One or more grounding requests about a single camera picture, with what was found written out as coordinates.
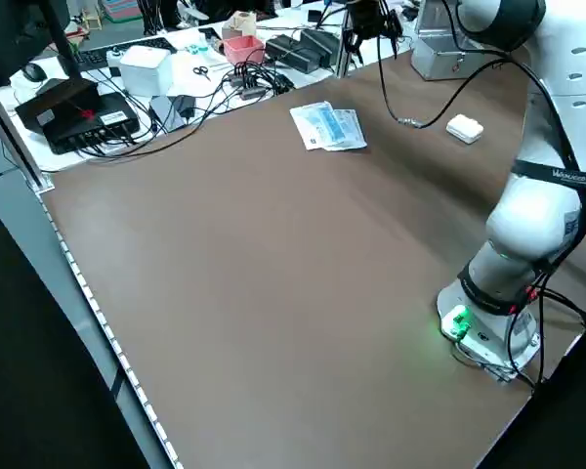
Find black computer mouse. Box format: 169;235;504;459
21;62;48;83

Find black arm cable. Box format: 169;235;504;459
374;34;586;392

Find black keyboard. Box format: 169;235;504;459
70;37;178;69

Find blue white mask packet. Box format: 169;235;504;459
289;101;346;151
321;107;369;152

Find small white device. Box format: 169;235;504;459
105;47;124;78

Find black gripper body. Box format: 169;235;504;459
347;0;392;39

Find grey power adapter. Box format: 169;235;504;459
148;95;189;133

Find black monitor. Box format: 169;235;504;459
0;0;72;88

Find black network box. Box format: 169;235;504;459
14;90;142;156

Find black cable bundle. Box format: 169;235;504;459
80;63;294;160

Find aluminium profile post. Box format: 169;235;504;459
0;67;56;194
340;8;356;78

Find silver aluminium case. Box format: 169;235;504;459
409;0;507;82

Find black monitor stand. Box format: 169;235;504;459
42;0;102;107

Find pink plastic box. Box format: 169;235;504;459
222;35;266;65

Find black power adapter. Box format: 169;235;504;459
173;94;196;123

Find black plastic holder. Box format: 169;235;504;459
265;34;318;75
297;27;344;67

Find small white medicine box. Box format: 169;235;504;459
444;113;485;146

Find black usb hub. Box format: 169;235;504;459
227;71;271;102

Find white cube box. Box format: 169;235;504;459
118;45;171;98

